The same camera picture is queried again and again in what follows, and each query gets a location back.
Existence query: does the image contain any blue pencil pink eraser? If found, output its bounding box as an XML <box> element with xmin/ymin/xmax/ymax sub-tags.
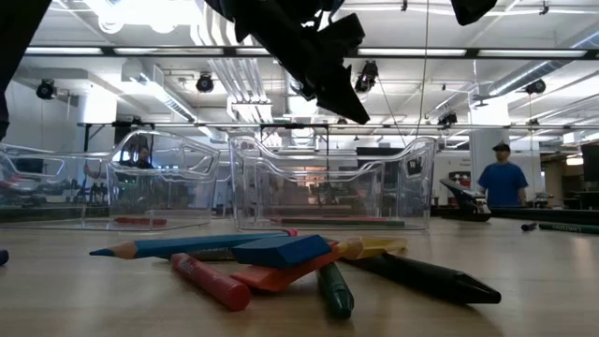
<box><xmin>88</xmin><ymin>228</ymin><xmax>299</xmax><ymax>261</ymax></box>

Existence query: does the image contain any person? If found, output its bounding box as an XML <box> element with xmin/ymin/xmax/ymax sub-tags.
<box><xmin>475</xmin><ymin>141</ymin><xmax>531</xmax><ymax>209</ymax></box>

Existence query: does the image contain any black stapler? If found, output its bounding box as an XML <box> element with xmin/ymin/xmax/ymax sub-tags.
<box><xmin>438</xmin><ymin>177</ymin><xmax>492</xmax><ymax>224</ymax></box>

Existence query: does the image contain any red crayon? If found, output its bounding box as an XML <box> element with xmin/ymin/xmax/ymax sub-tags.
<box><xmin>113</xmin><ymin>215</ymin><xmax>168</xmax><ymax>227</ymax></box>
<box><xmin>169</xmin><ymin>252</ymin><xmax>252</xmax><ymax>313</ymax></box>

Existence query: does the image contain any clear plastic bin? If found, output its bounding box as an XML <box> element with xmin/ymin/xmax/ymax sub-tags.
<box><xmin>0</xmin><ymin>129</ymin><xmax>221</xmax><ymax>233</ymax></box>
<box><xmin>227</xmin><ymin>134</ymin><xmax>439</xmax><ymax>233</ymax></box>

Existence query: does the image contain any yellow pencil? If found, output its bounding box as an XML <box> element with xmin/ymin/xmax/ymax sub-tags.
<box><xmin>336</xmin><ymin>236</ymin><xmax>409</xmax><ymax>261</ymax></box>

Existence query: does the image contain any black pen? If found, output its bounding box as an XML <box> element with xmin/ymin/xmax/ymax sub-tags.
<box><xmin>343</xmin><ymin>252</ymin><xmax>503</xmax><ymax>306</ymax></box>

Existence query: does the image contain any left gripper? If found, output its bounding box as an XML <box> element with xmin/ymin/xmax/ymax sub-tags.
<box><xmin>204</xmin><ymin>0</ymin><xmax>372</xmax><ymax>125</ymax></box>

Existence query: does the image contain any orange crayon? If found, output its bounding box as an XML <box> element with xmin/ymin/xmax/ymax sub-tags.
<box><xmin>229</xmin><ymin>242</ymin><xmax>345</xmax><ymax>293</ymax></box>

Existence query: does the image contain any dark green crayon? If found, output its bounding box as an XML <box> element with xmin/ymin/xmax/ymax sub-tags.
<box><xmin>537</xmin><ymin>223</ymin><xmax>599</xmax><ymax>235</ymax></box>

